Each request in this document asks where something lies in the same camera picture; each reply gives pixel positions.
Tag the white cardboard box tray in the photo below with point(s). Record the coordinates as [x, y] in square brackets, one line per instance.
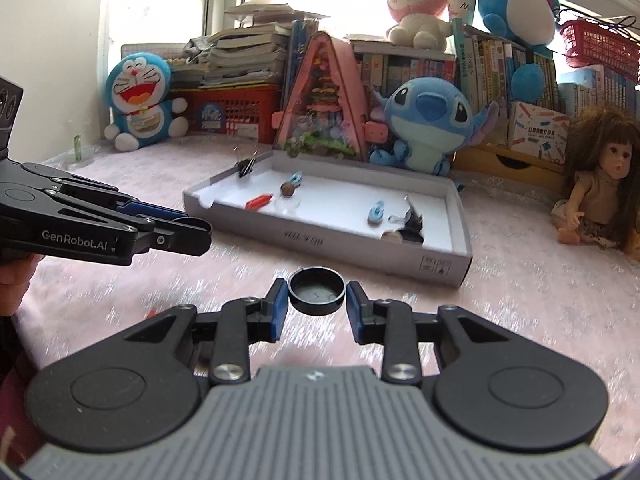
[340, 200]

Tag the pink triangular dollhouse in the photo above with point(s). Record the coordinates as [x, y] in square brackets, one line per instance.
[325, 100]

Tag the black binder clip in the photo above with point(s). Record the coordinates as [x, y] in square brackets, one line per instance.
[414, 220]
[246, 167]

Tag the person's left hand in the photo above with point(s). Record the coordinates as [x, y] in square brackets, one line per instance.
[12, 285]

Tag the big blue plush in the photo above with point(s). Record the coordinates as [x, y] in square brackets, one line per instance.
[510, 5]

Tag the wooden drawer box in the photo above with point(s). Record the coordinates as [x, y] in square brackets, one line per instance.
[500, 162]

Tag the small green object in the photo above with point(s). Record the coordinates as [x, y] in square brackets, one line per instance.
[77, 147]

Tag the blue cat plush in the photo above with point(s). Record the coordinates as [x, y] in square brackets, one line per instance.
[140, 100]

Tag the black round cap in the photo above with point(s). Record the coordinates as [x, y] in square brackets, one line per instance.
[317, 297]

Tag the light blue clip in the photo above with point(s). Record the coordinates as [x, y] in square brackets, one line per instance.
[295, 178]
[376, 212]

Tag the row of shelved books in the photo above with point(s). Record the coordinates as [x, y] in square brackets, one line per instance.
[400, 65]

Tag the printed cardboard box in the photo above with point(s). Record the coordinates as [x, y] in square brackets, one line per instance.
[537, 130]

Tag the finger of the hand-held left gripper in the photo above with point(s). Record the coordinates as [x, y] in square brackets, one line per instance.
[137, 208]
[180, 237]

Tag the red plastic crate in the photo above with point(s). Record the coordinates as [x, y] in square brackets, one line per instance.
[240, 110]

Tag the stack of books and papers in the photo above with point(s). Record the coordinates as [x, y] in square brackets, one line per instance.
[240, 55]

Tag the doll with brown hair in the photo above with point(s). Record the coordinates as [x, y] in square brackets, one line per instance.
[615, 160]

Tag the small red clip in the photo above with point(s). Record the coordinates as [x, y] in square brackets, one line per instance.
[259, 201]

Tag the blue alien plush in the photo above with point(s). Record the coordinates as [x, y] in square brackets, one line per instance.
[430, 125]

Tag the brown hazelnut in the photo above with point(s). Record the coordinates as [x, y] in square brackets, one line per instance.
[287, 189]

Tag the pink bunny plush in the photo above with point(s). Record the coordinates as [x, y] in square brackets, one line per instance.
[415, 10]

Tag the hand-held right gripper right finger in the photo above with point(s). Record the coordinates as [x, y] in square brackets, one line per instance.
[354, 315]

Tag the window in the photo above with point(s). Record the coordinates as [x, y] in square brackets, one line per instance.
[165, 10]

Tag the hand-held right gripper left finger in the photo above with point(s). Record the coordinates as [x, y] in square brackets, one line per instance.
[279, 315]

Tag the pink snowflake tablecloth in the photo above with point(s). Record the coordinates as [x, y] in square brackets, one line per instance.
[500, 310]

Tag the person's dark clothing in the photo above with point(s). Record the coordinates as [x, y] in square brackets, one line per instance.
[15, 385]

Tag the red plastic basket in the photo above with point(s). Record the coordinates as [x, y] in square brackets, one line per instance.
[600, 45]

